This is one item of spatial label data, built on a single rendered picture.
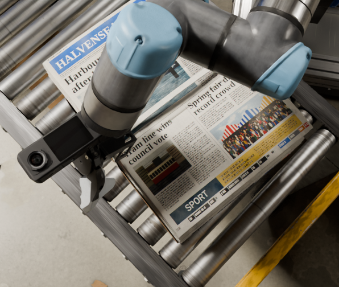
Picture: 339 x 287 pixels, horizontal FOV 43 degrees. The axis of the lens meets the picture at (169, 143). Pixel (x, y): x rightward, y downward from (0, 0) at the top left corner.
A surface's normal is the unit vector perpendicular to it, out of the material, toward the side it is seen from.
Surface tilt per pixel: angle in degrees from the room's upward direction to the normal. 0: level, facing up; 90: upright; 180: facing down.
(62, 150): 3
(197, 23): 16
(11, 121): 0
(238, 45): 22
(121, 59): 58
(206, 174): 2
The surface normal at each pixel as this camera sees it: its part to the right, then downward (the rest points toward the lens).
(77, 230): 0.01, -0.25
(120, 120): 0.23, 0.85
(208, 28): -0.11, -0.01
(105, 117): -0.25, 0.73
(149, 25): 0.40, -0.52
